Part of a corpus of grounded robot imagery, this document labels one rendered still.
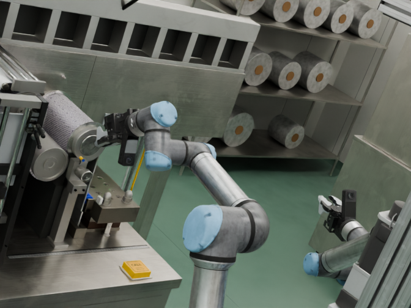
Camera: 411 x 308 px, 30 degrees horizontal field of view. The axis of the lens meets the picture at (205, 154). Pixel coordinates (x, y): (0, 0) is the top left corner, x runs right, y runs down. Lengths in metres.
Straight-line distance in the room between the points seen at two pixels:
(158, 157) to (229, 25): 1.03
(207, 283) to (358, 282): 0.41
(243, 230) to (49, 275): 0.75
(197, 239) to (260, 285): 2.90
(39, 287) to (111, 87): 0.86
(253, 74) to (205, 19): 3.07
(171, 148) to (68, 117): 0.46
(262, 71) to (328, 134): 1.66
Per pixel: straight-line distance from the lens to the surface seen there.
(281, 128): 6.70
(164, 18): 2.87
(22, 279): 2.36
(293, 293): 4.83
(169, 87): 3.00
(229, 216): 1.88
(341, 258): 2.45
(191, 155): 2.22
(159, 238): 4.82
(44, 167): 2.44
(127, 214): 2.68
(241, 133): 6.25
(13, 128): 2.20
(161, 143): 2.17
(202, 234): 1.84
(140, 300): 2.62
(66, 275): 2.44
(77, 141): 2.44
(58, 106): 2.58
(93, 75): 2.79
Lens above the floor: 2.17
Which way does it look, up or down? 20 degrees down
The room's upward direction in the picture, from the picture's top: 20 degrees clockwise
